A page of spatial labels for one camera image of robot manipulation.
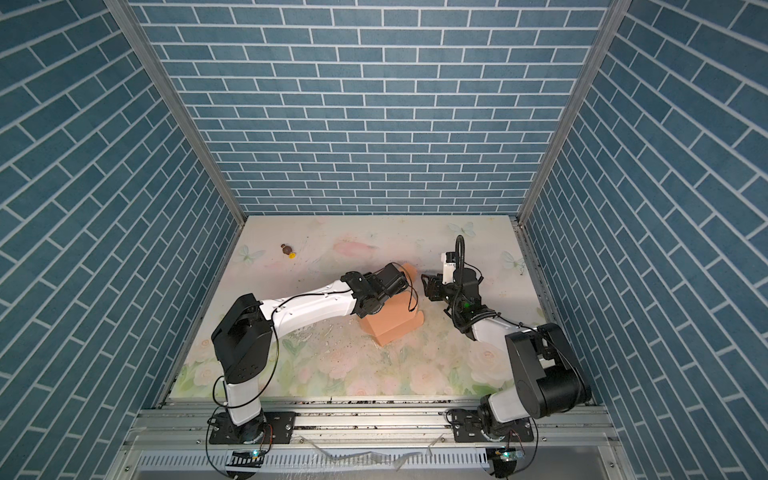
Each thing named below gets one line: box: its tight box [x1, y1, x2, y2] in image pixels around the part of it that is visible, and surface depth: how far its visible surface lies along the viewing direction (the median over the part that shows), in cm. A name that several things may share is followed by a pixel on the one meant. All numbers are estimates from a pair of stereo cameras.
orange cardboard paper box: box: [360, 262, 425, 347], surface depth 93 cm
